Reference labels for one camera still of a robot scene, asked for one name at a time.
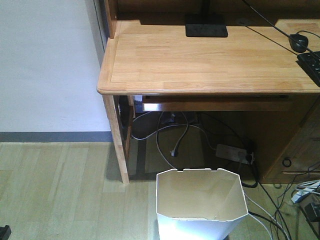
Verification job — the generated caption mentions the white paper trash bin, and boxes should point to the white paper trash bin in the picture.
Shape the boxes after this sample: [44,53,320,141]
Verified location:
[156,168,249,240]

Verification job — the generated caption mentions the wooden desk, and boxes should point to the wooden desk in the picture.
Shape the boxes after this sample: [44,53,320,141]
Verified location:
[97,0,320,183]

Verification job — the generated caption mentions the white power strip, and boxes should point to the white power strip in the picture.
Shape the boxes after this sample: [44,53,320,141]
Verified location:
[291,180,320,204]
[215,144,255,165]

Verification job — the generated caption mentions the black monitor stand base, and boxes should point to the black monitor stand base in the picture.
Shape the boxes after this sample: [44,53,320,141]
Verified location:
[184,0,228,38]

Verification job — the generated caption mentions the black computer mouse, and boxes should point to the black computer mouse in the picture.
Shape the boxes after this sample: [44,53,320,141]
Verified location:
[288,33,309,53]

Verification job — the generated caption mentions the white power strip right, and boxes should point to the white power strip right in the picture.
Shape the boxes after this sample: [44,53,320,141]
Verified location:
[291,180,320,204]

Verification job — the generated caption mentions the black keyboard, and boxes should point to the black keyboard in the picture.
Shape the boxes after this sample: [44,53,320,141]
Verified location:
[297,51,320,87]

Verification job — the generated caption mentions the grey cable with plug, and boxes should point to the grey cable with plug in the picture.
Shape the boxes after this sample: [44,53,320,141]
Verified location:
[131,111,218,169]

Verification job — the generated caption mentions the black floor cable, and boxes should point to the black floor cable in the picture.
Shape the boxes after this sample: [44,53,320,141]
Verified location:
[241,159,293,240]

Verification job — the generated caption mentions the white floor cable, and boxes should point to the white floor cable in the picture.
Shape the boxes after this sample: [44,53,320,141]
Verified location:
[244,193,276,240]

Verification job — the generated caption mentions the black cable on desk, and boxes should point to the black cable on desk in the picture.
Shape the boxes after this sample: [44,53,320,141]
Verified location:
[241,0,320,60]

